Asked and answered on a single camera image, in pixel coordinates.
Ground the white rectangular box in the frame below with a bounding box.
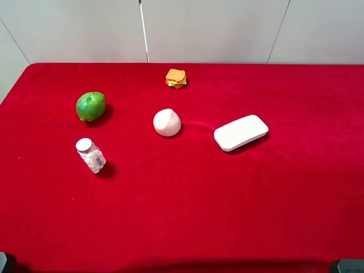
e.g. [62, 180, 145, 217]
[213, 115, 268, 152]

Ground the toy sandwich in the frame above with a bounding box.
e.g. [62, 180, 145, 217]
[165, 69, 187, 89]

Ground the clear pill bottle white cap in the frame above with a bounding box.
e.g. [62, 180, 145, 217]
[76, 138, 106, 174]

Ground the green lime fruit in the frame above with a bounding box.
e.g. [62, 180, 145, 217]
[76, 92, 106, 122]

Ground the white vertical pole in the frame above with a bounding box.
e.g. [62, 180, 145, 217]
[138, 0, 150, 63]

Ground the red tablecloth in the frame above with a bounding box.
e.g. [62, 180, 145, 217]
[1, 64, 363, 272]

